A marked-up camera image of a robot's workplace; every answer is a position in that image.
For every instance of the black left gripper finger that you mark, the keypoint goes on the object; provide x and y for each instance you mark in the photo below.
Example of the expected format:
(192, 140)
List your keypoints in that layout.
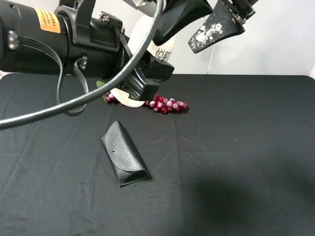
(155, 69)

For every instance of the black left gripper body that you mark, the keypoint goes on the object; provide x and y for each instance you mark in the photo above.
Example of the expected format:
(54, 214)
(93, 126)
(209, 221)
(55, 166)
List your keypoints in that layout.
(88, 47)

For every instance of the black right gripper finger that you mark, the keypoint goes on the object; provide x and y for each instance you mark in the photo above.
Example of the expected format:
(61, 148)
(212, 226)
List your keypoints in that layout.
(177, 15)
(220, 25)

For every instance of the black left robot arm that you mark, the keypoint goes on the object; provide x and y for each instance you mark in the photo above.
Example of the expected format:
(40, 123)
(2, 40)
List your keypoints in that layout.
(27, 37)

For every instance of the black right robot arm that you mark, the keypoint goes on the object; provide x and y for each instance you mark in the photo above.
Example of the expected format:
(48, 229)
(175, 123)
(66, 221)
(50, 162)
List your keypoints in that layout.
(242, 9)

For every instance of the red artificial grape bunch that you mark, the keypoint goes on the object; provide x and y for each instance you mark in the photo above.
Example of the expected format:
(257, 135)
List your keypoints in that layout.
(159, 104)

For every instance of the black leather glasses case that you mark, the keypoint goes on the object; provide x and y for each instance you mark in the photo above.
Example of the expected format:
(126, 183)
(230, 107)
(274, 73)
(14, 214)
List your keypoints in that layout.
(126, 161)

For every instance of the black tablecloth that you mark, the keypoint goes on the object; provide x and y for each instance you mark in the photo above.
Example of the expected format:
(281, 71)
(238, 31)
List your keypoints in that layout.
(239, 162)

